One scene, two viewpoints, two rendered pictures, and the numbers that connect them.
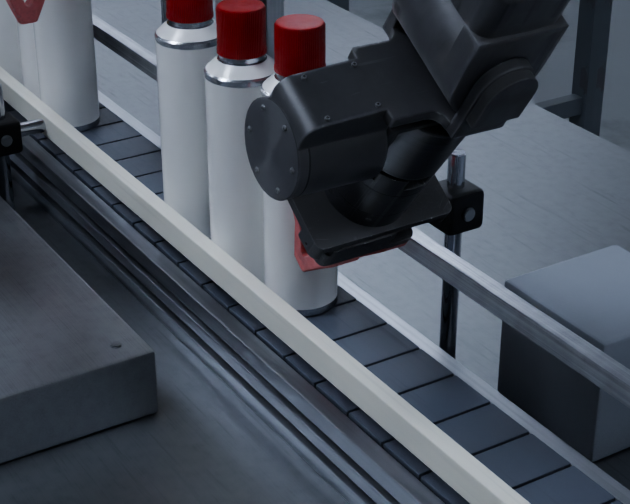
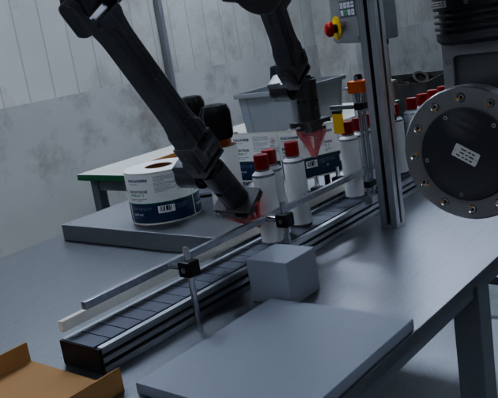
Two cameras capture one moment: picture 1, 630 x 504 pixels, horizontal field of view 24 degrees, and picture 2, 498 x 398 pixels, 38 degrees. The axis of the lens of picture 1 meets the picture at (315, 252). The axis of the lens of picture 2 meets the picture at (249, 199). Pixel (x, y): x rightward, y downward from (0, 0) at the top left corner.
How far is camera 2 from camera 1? 1.53 m
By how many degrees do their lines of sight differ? 69
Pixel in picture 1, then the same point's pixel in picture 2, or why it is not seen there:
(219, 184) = not seen: hidden behind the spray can
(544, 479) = (202, 281)
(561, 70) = not seen: outside the picture
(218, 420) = not seen: hidden behind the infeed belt
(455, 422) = (222, 268)
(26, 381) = (207, 235)
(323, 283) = (265, 235)
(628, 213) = (434, 268)
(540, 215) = (412, 260)
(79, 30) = (348, 165)
